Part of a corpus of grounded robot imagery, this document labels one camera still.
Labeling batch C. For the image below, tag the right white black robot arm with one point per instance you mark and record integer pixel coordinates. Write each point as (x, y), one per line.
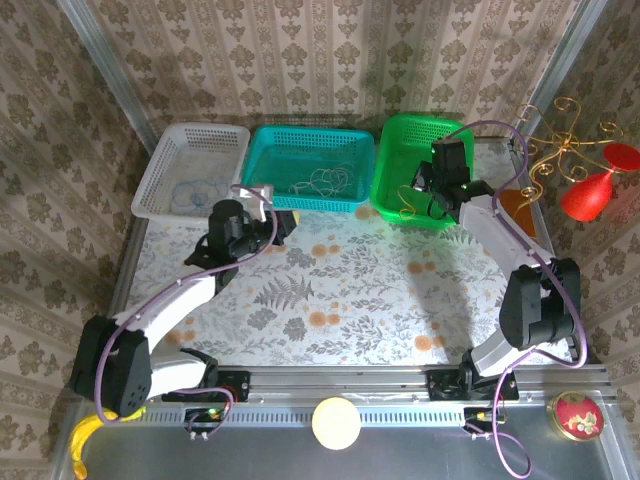
(485, 225)

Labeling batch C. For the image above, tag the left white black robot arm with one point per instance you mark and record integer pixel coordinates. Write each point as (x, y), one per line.
(170, 310)

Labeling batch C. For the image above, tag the green plastic basket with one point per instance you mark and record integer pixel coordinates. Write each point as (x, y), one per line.
(395, 150)

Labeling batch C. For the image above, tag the teal plastic basket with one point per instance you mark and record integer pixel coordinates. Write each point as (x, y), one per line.
(300, 150)

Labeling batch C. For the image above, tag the brown wooden board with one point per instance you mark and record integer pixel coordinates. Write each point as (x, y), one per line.
(520, 220)

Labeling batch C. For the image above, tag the white plastic basket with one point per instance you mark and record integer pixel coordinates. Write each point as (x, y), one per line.
(165, 160)

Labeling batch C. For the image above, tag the floral tablecloth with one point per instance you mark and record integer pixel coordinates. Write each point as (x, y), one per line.
(375, 310)

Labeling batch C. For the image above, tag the red goblet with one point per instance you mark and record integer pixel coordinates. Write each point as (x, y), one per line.
(587, 197)

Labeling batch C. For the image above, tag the pale yellow ball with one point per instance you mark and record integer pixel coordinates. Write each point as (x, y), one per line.
(336, 424)

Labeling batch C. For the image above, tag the yellow banana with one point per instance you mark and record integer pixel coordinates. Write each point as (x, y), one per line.
(82, 435)

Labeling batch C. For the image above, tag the round red tin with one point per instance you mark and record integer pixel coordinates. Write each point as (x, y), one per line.
(575, 417)

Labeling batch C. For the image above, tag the aluminium frame post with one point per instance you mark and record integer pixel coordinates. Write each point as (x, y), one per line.
(125, 100)
(555, 75)

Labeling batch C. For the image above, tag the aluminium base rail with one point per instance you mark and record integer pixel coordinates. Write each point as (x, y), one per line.
(340, 380)

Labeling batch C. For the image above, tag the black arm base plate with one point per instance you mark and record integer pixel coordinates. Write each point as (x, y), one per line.
(437, 387)
(240, 385)

